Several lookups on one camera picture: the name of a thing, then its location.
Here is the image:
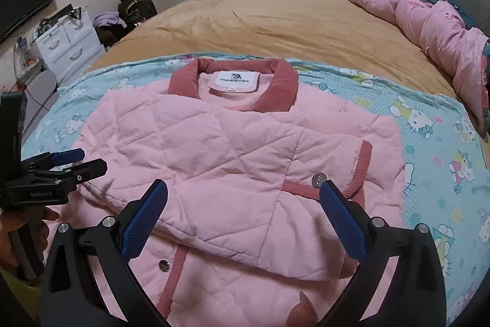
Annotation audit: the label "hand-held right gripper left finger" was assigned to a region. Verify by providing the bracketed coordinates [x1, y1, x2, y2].
[40, 179, 169, 327]

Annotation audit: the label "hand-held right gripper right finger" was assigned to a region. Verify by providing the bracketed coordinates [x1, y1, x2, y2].
[318, 181, 447, 327]

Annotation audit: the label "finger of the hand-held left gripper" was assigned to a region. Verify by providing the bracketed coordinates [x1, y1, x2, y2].
[21, 149, 85, 174]
[38, 158, 108, 190]

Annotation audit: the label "pink quilted jacket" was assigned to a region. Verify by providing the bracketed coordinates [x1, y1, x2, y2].
[57, 58, 408, 327]

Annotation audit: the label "dark clothes pile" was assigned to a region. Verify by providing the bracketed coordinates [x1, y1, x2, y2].
[96, 24, 127, 46]

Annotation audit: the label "purple clothes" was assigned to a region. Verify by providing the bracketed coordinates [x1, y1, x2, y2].
[94, 11, 125, 27]

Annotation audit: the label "person's left hand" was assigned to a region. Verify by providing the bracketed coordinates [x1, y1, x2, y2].
[0, 206, 60, 268]

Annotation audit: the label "person's right hand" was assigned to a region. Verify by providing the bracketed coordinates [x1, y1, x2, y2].
[285, 292, 318, 327]

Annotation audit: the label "grey chair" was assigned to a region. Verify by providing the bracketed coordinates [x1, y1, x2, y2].
[15, 68, 58, 132]

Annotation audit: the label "white drawer cabinet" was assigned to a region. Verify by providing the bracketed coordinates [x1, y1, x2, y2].
[32, 11, 106, 82]

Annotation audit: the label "blue cartoon printed blanket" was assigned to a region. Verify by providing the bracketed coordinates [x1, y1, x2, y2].
[21, 53, 490, 316]

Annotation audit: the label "black flat panel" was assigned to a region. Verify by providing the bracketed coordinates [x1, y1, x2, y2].
[42, 4, 83, 29]

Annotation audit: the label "black television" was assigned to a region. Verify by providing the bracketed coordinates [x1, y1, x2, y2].
[0, 0, 59, 44]

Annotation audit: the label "black bag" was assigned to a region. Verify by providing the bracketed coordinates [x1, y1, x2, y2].
[118, 0, 157, 29]

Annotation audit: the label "bed with tan sheet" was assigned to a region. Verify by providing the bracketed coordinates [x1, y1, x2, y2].
[86, 0, 490, 167]

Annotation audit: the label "pink floral quilt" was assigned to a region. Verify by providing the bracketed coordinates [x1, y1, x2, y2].
[346, 0, 490, 142]

